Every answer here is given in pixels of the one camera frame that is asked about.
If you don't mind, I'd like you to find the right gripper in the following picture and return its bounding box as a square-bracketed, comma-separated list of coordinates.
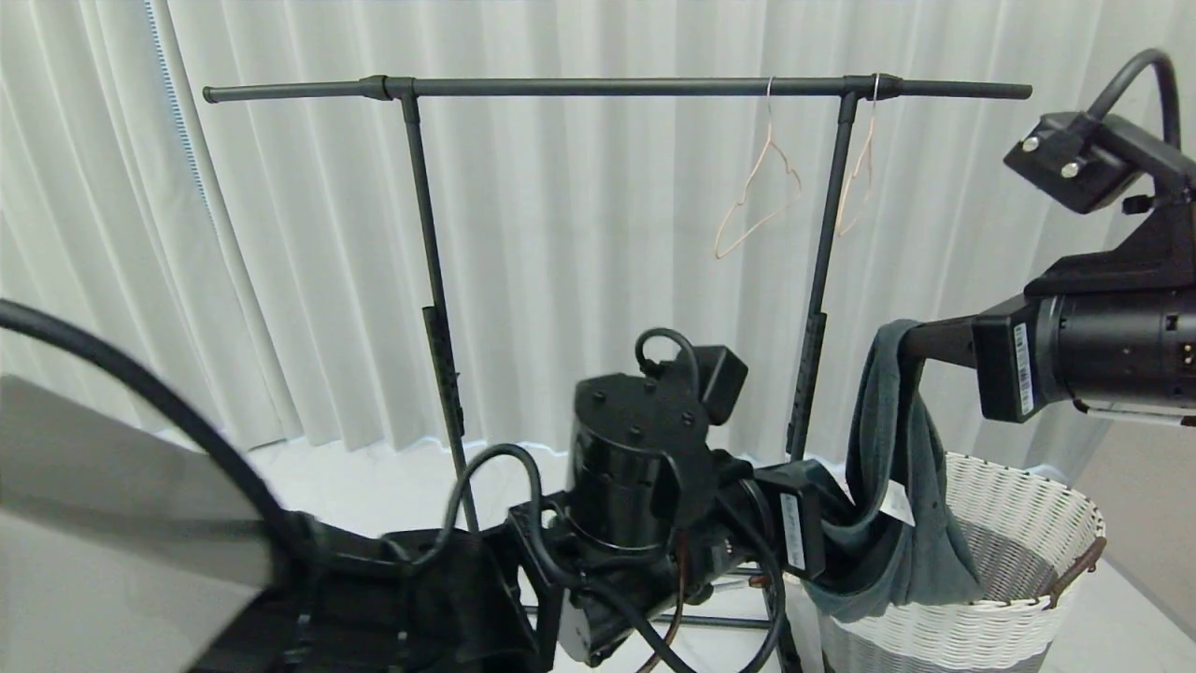
[972, 290, 1196, 426]

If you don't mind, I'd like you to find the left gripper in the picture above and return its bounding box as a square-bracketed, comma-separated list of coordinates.
[712, 458, 829, 599]

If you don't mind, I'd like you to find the dark grey t-shirt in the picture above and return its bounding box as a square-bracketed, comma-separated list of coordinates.
[802, 320, 984, 625]

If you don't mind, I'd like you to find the pink clothes hanger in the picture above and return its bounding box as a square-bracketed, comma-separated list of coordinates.
[834, 73, 881, 238]
[713, 77, 804, 261]

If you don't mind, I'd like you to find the white laundry basket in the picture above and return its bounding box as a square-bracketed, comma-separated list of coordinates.
[804, 451, 1109, 673]

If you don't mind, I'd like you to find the black clothes rack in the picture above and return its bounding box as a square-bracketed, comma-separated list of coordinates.
[203, 73, 1033, 673]

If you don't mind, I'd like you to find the white curtain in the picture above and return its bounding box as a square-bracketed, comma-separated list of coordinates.
[0, 0, 1196, 478]

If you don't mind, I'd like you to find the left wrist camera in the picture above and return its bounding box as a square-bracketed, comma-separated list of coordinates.
[687, 344, 749, 426]

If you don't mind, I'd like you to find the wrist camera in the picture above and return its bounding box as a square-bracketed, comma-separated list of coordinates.
[1004, 110, 1196, 300]
[687, 344, 749, 426]

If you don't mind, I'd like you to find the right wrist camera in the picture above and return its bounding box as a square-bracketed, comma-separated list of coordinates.
[1004, 110, 1196, 300]

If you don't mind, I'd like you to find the black cable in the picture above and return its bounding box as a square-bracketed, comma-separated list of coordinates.
[1087, 49, 1182, 150]
[0, 299, 788, 673]

